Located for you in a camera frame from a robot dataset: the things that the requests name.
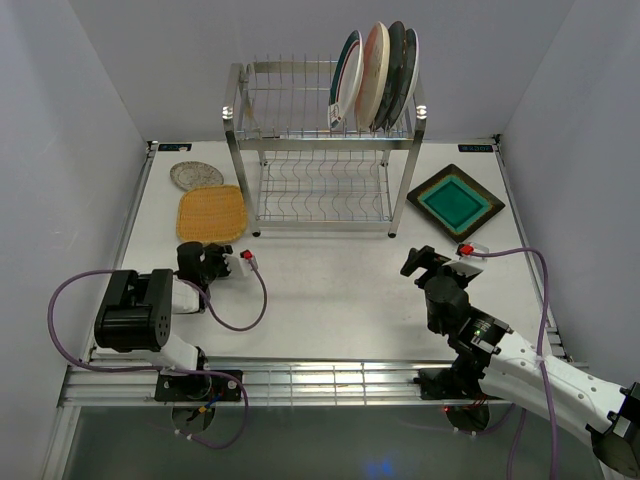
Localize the yellow woven square plate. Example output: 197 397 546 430
176 185 248 244

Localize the green black square plate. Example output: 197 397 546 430
406 164 505 243

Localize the speckled grey round plate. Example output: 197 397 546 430
169 161 224 191

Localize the steel two-tier dish rack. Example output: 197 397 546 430
222 57 427 237

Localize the white plate green red rim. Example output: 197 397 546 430
327 30 364 130

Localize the pink cream floral plate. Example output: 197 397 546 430
355 21 390 131

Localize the white plate teal lettered rim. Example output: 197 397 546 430
389 28 419 126

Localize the dark blue round plate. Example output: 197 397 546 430
373 21 406 130

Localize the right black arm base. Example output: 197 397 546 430
413 368 481 400

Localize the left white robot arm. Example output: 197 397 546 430
93 242 233 400

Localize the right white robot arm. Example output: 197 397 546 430
400 243 639 479

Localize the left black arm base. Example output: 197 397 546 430
154 370 244 403

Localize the right blue table label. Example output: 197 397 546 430
458 144 494 153

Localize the blue table label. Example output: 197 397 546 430
158 143 192 152
458 144 494 153

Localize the left blue table label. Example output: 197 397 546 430
158 143 192 152

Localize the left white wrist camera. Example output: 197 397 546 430
223 250 258 278

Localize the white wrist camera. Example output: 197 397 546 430
223 250 258 278
444 242 490 280

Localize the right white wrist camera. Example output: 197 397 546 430
444 242 490 280

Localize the aluminium front frame rail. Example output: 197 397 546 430
57 359 601 409

